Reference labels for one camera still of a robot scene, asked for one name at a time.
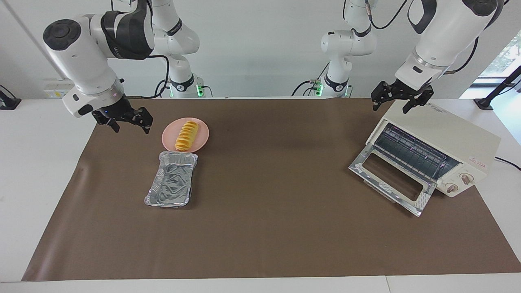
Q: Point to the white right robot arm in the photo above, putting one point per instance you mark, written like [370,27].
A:
[77,53]

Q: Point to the white wall socket box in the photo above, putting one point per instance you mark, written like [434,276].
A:
[61,87]

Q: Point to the glass oven door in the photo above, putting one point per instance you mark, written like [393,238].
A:
[360,167]

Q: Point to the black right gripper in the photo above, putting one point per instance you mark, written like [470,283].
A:
[122,110]

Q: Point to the aluminium foil tray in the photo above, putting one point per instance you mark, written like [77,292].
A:
[171,183]

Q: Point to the oven control knob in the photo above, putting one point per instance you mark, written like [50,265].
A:
[467,178]
[452,188]

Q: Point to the yellow ridged bread loaf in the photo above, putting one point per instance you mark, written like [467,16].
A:
[187,135]

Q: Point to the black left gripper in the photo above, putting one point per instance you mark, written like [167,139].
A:
[399,90]

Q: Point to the pink round plate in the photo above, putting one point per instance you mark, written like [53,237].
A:
[169,138]

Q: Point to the cream toaster oven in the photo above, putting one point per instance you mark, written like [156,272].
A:
[456,138]

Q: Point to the brown table mat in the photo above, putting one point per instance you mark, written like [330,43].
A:
[264,228]

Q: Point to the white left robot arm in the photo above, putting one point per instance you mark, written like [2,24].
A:
[439,36]

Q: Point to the window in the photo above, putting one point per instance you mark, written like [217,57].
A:
[504,57]

